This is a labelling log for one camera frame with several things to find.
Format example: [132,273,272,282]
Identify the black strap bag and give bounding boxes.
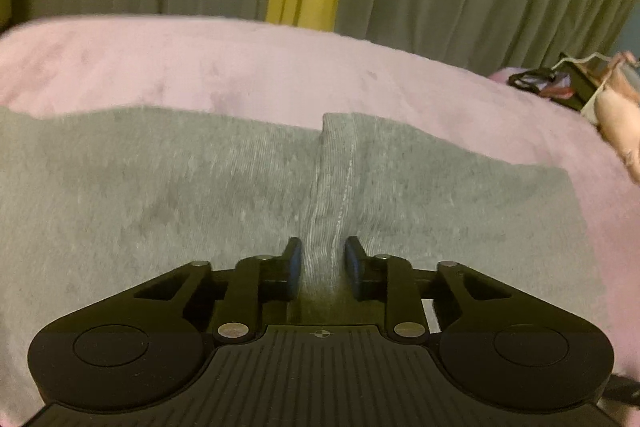
[507,67,557,96]

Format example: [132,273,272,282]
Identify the pink plush toy grey ears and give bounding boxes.
[594,51,640,184]

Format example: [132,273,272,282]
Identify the pink bed sheet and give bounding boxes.
[0,14,640,427]

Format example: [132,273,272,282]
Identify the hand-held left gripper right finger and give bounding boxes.
[344,236,531,343]

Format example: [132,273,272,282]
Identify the grey sweat pants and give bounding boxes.
[0,106,619,427]

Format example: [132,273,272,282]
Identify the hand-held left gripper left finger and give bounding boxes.
[120,237,305,344]

